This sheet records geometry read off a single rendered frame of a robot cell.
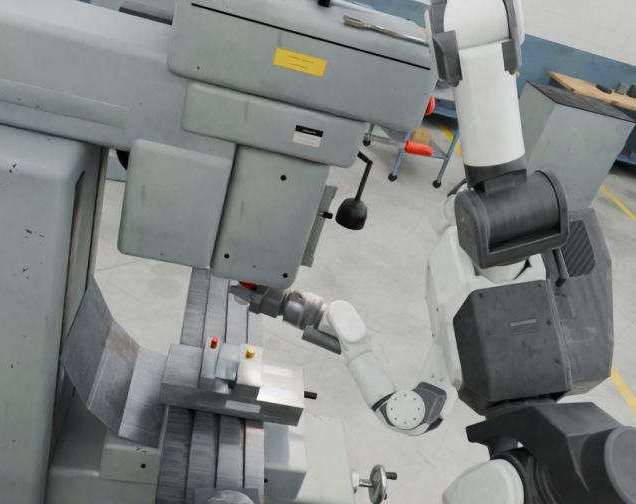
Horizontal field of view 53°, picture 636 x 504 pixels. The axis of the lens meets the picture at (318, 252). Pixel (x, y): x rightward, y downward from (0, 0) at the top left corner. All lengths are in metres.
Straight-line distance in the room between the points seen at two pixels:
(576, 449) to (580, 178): 5.14
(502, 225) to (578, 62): 7.96
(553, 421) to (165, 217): 0.78
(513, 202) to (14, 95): 0.85
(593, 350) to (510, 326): 0.13
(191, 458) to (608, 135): 5.02
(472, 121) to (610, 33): 8.08
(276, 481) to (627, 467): 0.95
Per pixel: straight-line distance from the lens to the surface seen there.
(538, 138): 5.68
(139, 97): 1.19
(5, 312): 1.33
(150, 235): 1.30
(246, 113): 1.17
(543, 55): 8.69
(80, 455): 1.76
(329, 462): 1.88
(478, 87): 0.93
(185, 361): 1.63
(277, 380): 1.64
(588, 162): 6.01
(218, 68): 1.14
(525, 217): 1.00
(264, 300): 1.44
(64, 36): 1.19
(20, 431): 1.54
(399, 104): 1.18
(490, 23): 0.95
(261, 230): 1.29
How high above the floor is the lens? 2.08
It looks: 29 degrees down
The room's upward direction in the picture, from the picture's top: 18 degrees clockwise
